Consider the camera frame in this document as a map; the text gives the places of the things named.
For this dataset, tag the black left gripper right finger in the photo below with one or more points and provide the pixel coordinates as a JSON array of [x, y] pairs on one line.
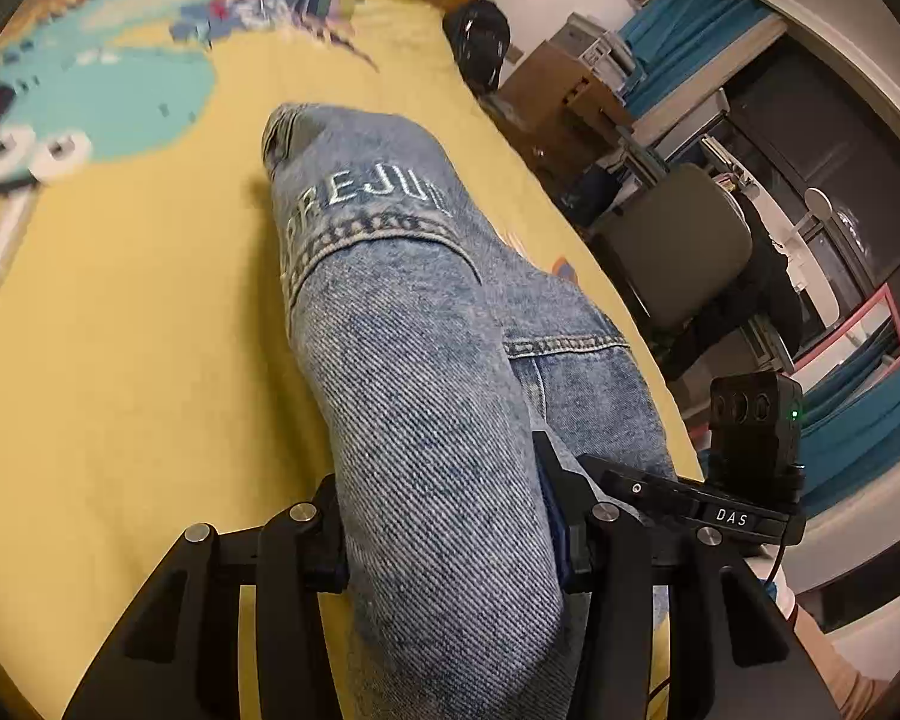
[[674, 612]]

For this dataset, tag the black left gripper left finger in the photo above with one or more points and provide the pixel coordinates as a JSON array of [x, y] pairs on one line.
[[174, 651]]

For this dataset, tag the blue denim jacket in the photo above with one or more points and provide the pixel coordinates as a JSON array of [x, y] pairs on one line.
[[436, 353]]

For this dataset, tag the grey chair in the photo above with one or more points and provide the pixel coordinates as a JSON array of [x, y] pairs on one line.
[[702, 263]]

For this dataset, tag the yellow printed bedspread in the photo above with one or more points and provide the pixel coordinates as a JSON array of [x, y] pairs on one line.
[[146, 382]]

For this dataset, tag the wooden drawer cabinet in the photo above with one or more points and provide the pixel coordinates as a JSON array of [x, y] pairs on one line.
[[557, 116]]

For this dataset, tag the grey storage box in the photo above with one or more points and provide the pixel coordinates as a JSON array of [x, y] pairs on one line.
[[599, 49]]

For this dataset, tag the teal curtain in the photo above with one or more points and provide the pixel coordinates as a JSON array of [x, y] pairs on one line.
[[670, 40]]

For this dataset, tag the black backpack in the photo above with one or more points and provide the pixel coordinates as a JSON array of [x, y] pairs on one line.
[[479, 36]]

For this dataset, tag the black camera box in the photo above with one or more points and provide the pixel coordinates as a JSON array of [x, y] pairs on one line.
[[754, 436]]

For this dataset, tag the pink frame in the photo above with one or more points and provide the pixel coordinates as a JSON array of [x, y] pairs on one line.
[[879, 311]]

